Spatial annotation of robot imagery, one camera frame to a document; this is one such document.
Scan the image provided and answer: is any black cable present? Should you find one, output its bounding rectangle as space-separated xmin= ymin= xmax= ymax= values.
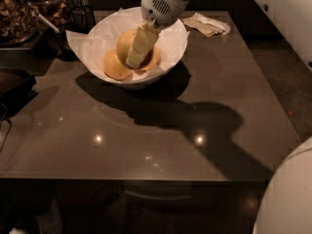
xmin=0 ymin=102 xmax=14 ymax=154

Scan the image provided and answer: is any white bowl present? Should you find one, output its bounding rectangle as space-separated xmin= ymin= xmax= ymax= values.
xmin=83 ymin=6 xmax=190 ymax=90

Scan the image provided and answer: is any black wire cup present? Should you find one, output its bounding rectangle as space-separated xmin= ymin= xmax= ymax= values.
xmin=70 ymin=5 xmax=96 ymax=33

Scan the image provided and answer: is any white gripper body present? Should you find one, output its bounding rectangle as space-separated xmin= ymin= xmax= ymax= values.
xmin=140 ymin=0 xmax=189 ymax=29

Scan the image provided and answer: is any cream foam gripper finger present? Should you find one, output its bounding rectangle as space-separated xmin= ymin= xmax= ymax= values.
xmin=126 ymin=23 xmax=159 ymax=69

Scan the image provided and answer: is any orange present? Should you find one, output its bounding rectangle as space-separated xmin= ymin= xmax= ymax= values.
xmin=103 ymin=50 xmax=132 ymax=81
xmin=138 ymin=46 xmax=161 ymax=71
xmin=116 ymin=29 xmax=154 ymax=71

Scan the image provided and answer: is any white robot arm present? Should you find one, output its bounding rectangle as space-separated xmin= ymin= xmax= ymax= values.
xmin=125 ymin=64 xmax=289 ymax=234

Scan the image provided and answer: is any dark brown tray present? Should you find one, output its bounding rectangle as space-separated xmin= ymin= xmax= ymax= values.
xmin=0 ymin=68 xmax=36 ymax=114

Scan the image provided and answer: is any crumpled paper napkin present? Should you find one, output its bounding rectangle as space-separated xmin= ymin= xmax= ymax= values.
xmin=182 ymin=13 xmax=231 ymax=37

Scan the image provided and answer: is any glass jar of nuts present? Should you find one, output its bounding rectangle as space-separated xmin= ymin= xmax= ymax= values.
xmin=0 ymin=0 xmax=37 ymax=47

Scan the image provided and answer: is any white paper liner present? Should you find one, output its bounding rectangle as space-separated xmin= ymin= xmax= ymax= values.
xmin=64 ymin=7 xmax=190 ymax=82

